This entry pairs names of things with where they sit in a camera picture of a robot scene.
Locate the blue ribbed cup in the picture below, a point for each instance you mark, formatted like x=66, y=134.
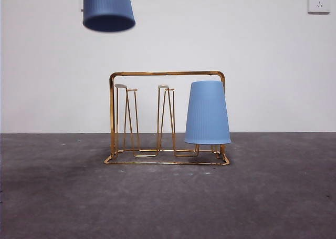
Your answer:
x=207, y=113
x=107, y=5

